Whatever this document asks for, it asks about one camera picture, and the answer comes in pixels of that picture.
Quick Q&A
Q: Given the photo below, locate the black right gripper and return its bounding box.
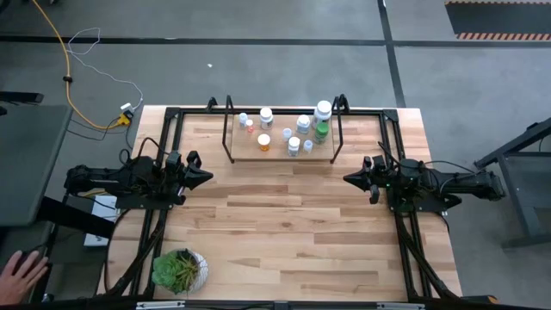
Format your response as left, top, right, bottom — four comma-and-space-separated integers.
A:
343, 155, 391, 206

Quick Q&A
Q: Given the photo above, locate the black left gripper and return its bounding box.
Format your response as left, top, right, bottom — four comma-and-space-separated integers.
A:
165, 151, 214, 203

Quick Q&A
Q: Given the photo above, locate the green-capped bottle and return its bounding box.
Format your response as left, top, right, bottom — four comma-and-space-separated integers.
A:
313, 121, 331, 146

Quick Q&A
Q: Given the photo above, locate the large white bottle red label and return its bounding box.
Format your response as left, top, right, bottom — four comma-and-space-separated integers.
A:
312, 100, 333, 130

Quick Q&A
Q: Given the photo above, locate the squat white bottle blue label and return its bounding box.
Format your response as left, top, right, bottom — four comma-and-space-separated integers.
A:
295, 114, 312, 135

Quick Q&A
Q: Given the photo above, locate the white bottle green label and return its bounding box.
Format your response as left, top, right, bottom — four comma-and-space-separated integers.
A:
259, 107, 275, 132

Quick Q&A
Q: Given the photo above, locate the succulent plant white pot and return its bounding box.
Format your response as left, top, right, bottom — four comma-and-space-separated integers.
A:
151, 248, 210, 296

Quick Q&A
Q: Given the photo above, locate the white box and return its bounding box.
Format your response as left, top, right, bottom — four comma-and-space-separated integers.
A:
83, 194, 120, 248

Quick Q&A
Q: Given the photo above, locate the black desk beam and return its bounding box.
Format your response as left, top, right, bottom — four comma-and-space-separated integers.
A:
38, 195, 115, 240

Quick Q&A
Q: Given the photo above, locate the grey desk top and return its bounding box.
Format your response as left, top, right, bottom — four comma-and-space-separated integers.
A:
0, 104, 73, 228

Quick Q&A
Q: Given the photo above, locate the black flat bar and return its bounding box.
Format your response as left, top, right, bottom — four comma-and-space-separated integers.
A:
0, 90, 45, 105

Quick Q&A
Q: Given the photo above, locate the person's hand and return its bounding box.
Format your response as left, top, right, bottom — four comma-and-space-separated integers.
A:
0, 250, 49, 306

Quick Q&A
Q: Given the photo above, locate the black mat orange-striped edge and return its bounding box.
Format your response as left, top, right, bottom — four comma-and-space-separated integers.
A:
444, 0, 551, 42

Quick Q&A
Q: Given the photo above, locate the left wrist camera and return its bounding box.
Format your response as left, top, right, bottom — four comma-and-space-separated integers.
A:
164, 150, 183, 172

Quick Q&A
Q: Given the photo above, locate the black wire frame tray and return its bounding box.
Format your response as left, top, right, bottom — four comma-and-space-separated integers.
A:
221, 93, 350, 165

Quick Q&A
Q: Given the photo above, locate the black aluminium rig frame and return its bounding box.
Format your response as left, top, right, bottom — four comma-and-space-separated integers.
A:
102, 106, 461, 302

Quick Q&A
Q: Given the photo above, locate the silver bracket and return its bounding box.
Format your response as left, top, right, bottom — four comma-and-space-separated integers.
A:
376, 301, 426, 310
135, 301, 187, 310

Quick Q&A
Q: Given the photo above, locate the thin white cable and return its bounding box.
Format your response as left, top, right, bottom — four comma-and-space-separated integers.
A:
66, 27, 145, 109

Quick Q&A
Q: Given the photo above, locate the black metal desk frame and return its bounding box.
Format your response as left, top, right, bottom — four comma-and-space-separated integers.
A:
474, 116, 551, 250

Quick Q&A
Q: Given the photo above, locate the yellow floor cable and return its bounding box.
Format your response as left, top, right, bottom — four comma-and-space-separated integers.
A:
31, 0, 130, 131

